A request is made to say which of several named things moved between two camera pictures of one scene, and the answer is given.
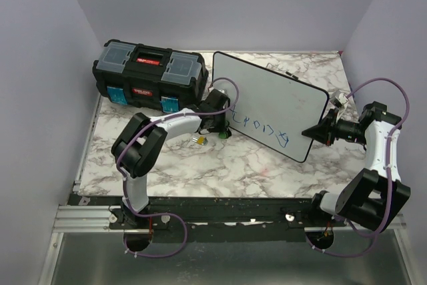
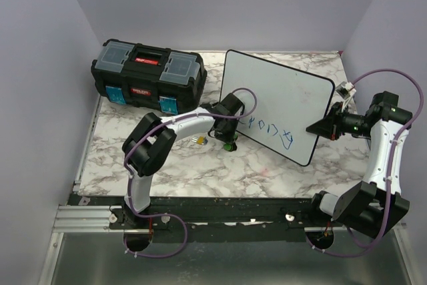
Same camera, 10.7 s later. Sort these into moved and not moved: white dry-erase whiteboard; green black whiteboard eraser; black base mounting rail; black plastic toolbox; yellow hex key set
Moved: white dry-erase whiteboard; green black whiteboard eraser
Not moved: black base mounting rail; yellow hex key set; black plastic toolbox
